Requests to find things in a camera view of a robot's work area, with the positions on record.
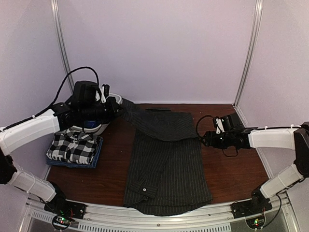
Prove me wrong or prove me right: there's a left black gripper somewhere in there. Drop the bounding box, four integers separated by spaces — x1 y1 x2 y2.
80 96 126 124

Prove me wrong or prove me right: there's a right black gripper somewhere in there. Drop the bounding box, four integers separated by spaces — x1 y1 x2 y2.
200 131 234 149

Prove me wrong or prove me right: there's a dark grey pinstriped shirt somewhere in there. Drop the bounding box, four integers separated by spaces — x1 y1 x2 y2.
122 99 212 217

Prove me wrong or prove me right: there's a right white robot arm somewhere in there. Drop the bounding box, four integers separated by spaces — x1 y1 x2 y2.
198 113 309 214

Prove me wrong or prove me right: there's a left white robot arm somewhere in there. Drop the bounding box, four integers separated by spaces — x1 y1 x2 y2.
0 81 123 215

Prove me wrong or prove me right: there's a blue plaid shirt in basket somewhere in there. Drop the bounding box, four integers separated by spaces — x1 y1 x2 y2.
84 120 101 129

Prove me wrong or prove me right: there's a white plastic basket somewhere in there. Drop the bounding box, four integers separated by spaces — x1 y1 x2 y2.
84 93 123 135

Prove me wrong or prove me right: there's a black white checkered folded shirt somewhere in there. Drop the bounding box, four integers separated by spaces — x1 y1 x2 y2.
46 129 102 165

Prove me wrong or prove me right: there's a blue folded shirt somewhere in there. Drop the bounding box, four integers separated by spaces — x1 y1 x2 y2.
46 136 104 169

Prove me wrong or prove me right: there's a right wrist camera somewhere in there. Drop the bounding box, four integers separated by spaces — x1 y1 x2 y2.
213 117 225 134

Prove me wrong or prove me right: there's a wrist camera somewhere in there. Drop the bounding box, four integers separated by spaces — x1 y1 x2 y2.
96 84 110 103
213 117 225 134

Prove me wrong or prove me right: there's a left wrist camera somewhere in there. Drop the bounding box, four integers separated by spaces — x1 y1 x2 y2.
96 84 110 103

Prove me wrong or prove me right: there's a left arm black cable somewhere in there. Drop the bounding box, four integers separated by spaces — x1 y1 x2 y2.
33 67 100 119

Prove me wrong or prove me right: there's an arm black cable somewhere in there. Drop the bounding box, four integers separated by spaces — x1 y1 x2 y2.
195 115 239 158
33 67 100 119

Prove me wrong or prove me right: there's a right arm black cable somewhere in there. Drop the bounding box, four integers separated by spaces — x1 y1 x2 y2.
195 115 239 158

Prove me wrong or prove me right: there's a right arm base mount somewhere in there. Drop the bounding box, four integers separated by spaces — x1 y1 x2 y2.
230 190 272 218

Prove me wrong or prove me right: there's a left aluminium corner post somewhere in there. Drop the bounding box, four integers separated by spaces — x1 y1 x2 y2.
50 0 75 90

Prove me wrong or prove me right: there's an aluminium corner post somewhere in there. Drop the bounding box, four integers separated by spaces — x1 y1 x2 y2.
50 0 75 90
233 0 263 108

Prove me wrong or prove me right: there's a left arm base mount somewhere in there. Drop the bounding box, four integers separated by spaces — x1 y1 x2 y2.
40 182 86 219

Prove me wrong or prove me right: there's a front aluminium rail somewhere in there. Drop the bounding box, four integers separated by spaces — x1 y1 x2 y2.
19 190 300 232

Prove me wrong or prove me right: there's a right aluminium corner post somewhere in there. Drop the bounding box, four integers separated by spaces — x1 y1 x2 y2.
233 0 263 108

